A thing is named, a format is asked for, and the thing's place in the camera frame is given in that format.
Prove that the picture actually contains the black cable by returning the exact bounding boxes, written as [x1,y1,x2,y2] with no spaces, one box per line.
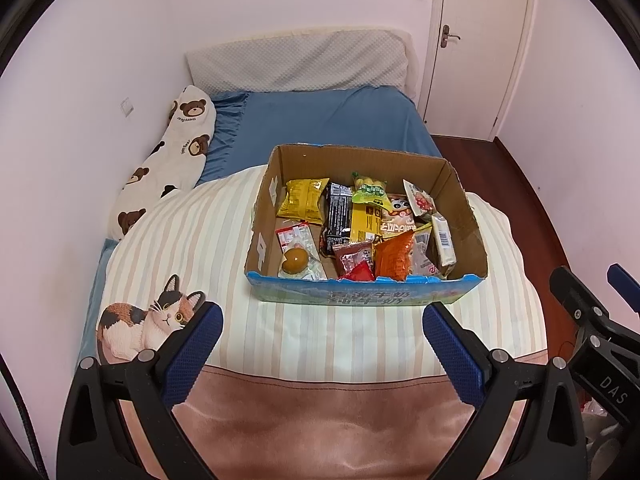
[0,355,51,480]

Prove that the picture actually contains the red white clear packet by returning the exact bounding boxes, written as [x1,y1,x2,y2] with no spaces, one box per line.
[275,222,321,261]

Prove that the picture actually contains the grey dotted pillow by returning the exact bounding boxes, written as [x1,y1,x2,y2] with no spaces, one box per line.
[185,30,413,95]

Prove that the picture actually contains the red snack packet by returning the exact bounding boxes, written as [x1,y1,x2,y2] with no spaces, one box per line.
[339,262,376,282]

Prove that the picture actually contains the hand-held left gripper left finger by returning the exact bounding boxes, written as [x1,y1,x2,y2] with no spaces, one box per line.
[56,301,223,480]

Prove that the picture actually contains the white door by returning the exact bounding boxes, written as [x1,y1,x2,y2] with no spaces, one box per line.
[417,0,538,141]

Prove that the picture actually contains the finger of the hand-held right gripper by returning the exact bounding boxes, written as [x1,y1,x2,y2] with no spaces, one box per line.
[606,262,640,316]
[549,266,608,346]

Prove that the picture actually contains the cream white snack packet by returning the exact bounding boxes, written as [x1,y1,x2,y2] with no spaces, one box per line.
[430,212,457,267]

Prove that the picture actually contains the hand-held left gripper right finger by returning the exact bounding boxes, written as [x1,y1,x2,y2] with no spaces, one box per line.
[422,302,588,480]

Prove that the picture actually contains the clear packet with red logo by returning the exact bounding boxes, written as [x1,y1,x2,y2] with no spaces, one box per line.
[410,225,446,280]

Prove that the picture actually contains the person's right forearm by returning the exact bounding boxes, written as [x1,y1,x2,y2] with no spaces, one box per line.
[582,400,640,480]

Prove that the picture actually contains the green snack packet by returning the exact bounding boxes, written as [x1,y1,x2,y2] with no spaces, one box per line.
[351,171,393,209]

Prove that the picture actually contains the yellow snack packet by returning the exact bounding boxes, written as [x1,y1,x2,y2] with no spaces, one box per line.
[276,177,331,225]

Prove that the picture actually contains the braised egg clear packet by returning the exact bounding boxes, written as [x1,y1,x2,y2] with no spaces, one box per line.
[277,242,328,281]

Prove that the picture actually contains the bed with blue sheet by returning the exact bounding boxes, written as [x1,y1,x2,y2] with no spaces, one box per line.
[75,85,446,376]

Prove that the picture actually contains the orange snack packet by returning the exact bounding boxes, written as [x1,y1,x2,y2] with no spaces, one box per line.
[373,232,417,281]

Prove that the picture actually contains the cat print striped blanket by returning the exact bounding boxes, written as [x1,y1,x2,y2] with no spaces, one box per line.
[95,162,548,480]

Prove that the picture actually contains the large black yellow packet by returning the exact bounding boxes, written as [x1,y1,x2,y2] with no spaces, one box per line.
[319,181,383,256]

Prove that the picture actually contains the long bear print pillow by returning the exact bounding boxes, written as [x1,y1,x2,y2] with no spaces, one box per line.
[106,85,218,242]

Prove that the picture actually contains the brown snack packet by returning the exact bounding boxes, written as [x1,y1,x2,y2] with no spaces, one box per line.
[332,241,376,276]

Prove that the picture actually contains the cardboard box blue print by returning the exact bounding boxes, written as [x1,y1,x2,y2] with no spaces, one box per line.
[244,142,490,307]

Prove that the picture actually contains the pink panda print packet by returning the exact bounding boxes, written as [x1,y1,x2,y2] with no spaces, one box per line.
[380,196,418,241]

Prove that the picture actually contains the grey white snack packet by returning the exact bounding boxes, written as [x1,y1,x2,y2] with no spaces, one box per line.
[402,178,437,218]

